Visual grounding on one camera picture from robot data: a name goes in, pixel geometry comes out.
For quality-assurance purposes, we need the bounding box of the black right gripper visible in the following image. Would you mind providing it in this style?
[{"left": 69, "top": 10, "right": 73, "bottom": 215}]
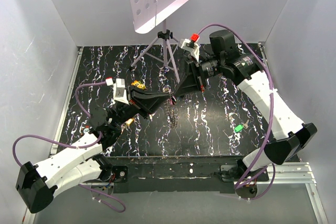
[{"left": 173, "top": 55, "right": 224, "bottom": 98}]

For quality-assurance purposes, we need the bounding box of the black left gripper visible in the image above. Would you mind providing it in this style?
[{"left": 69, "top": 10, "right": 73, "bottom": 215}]
[{"left": 111, "top": 85, "right": 170, "bottom": 129}]

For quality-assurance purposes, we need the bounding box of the black tag key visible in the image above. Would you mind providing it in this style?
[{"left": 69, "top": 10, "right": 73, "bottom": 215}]
[{"left": 170, "top": 96, "right": 177, "bottom": 105}]

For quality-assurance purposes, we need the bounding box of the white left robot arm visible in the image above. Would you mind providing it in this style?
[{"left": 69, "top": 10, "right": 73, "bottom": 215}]
[{"left": 15, "top": 85, "right": 171, "bottom": 214}]

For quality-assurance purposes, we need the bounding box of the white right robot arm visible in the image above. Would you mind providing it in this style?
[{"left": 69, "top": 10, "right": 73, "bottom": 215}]
[{"left": 174, "top": 30, "right": 317, "bottom": 181}]

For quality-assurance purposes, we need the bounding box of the yellow owl number block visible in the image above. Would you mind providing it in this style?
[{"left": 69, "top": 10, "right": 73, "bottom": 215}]
[{"left": 131, "top": 80, "right": 146, "bottom": 90}]

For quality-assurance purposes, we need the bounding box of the yellow tag key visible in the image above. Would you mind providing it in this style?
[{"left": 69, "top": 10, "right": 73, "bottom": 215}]
[{"left": 121, "top": 118, "right": 134, "bottom": 130}]

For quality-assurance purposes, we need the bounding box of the green tag key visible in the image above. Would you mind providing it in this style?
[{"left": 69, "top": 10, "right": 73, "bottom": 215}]
[{"left": 234, "top": 120, "right": 249, "bottom": 133}]

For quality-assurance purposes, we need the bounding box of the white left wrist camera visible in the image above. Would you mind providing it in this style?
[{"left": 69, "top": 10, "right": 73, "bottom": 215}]
[{"left": 113, "top": 78, "right": 129, "bottom": 104}]

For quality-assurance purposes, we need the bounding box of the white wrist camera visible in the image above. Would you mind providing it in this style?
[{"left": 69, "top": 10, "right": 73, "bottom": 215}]
[
  {"left": 113, "top": 78, "right": 129, "bottom": 104},
  {"left": 178, "top": 39, "right": 200, "bottom": 62}
]

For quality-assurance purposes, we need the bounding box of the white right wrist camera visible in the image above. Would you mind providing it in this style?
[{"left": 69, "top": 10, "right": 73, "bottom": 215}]
[{"left": 178, "top": 39, "right": 200, "bottom": 62}]

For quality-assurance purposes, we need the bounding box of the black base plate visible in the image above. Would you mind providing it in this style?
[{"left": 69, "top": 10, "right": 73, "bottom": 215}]
[{"left": 99, "top": 155, "right": 270, "bottom": 195}]

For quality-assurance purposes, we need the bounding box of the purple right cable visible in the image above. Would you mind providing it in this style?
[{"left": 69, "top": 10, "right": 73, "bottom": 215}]
[{"left": 196, "top": 23, "right": 276, "bottom": 200}]

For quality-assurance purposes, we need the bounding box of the purple cable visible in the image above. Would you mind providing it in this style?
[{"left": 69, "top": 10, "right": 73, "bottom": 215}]
[
  {"left": 12, "top": 77, "right": 127, "bottom": 213},
  {"left": 196, "top": 23, "right": 276, "bottom": 200}
]

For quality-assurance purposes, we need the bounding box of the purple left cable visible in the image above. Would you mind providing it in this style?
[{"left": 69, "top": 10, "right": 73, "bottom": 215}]
[{"left": 12, "top": 77, "right": 127, "bottom": 213}]

